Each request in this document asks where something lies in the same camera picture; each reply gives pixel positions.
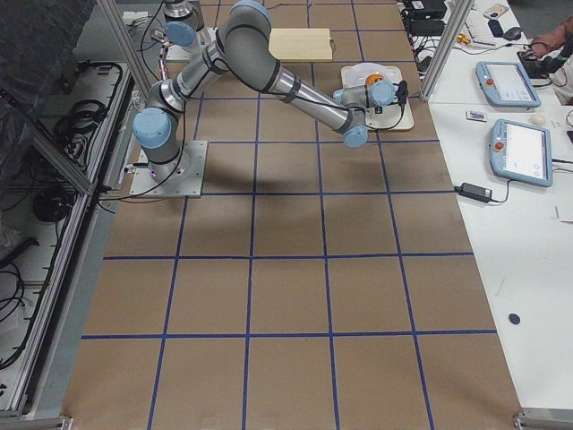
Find black computer mouse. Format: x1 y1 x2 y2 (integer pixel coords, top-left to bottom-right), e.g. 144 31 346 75
502 27 523 41

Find teach pendant lower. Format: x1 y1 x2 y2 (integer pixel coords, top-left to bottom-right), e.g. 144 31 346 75
489 119 553 188

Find teach pendant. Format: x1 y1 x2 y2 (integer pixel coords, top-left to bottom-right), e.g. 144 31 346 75
475 62 542 108
489 119 553 188

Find small card box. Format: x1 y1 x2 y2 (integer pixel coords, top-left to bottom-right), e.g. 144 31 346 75
466 110 488 123

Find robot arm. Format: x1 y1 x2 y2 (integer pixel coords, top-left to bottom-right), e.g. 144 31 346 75
133 1 398 185
163 0 216 54

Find aluminium frame post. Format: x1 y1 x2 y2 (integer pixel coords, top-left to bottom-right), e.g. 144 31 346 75
420 0 475 102

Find cream bear tray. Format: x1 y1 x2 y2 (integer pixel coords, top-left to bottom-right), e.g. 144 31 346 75
341 65 414 131

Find white round plate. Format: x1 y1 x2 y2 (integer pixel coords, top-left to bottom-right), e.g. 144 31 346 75
344 63 398 87

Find teach pendant upper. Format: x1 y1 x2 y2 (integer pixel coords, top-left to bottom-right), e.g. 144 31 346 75
475 62 542 108

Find person at desk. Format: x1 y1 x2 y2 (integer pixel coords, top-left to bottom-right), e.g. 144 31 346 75
530 16 572 106

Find black power adapter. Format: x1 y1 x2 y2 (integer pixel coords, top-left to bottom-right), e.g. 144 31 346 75
454 183 492 203

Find gold cylinder tool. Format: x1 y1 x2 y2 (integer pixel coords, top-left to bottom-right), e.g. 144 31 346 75
457 33 472 46

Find bamboo cutting board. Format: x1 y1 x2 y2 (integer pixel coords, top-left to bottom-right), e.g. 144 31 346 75
269 28 333 63

